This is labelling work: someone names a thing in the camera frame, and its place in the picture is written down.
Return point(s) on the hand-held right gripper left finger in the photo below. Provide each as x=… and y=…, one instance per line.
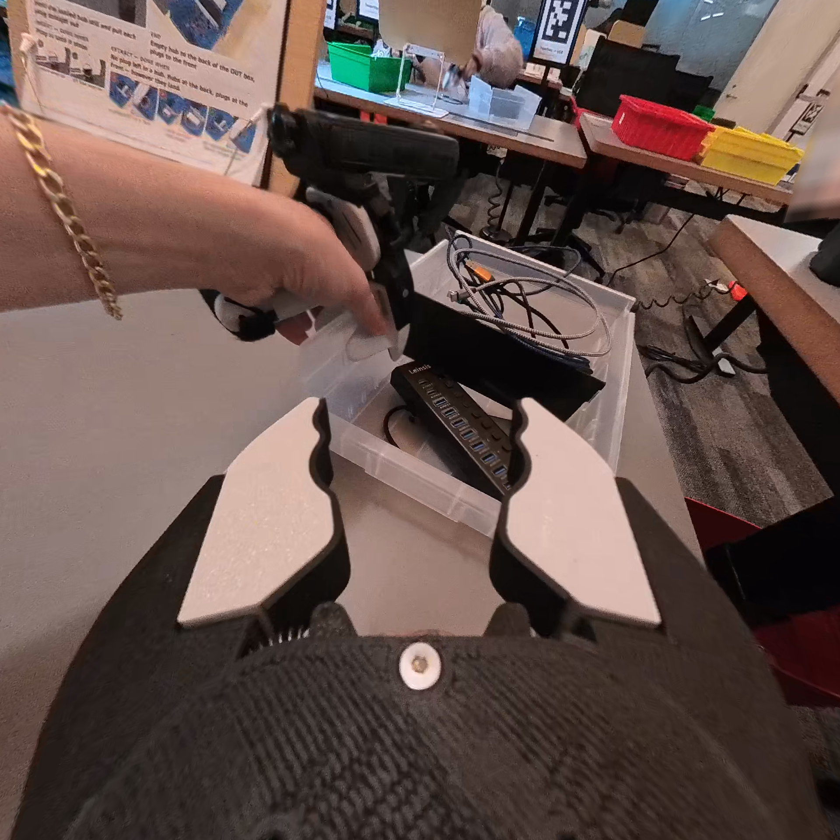
x=262, y=525

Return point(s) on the black divider panel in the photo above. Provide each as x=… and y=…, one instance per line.
x=499, y=354

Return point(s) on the dark red bin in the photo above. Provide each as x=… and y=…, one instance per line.
x=807, y=663

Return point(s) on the person's left forearm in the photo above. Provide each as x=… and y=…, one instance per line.
x=26, y=262

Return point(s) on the person's left hand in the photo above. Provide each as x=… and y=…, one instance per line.
x=262, y=249

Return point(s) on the plain wooden board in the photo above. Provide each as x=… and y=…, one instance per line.
x=426, y=26

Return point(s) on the wooden display board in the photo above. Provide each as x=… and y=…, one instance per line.
x=298, y=79

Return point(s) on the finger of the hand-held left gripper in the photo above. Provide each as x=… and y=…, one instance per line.
x=374, y=348

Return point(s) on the grey desk with wood edge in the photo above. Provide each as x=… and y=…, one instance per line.
x=630, y=154
x=768, y=262
x=525, y=134

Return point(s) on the blue container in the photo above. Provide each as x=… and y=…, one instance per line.
x=523, y=36

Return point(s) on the red plastic bin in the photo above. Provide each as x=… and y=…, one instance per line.
x=656, y=131

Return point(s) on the clear plastic bin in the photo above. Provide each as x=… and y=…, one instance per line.
x=407, y=469

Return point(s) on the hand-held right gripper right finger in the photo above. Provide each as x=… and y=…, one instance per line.
x=571, y=525

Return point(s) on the black white marker sign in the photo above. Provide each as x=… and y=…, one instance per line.
x=558, y=26
x=369, y=8

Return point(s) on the black usb hub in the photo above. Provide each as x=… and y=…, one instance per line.
x=453, y=420

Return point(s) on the green plastic bin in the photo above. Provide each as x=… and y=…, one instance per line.
x=361, y=69

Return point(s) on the yellow plastic bin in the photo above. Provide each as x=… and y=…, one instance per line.
x=748, y=154

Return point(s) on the clear acrylic stand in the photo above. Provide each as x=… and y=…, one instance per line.
x=401, y=102

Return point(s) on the black monitor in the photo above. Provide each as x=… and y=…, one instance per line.
x=630, y=72

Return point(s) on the clear plastic container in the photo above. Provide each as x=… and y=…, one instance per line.
x=505, y=102

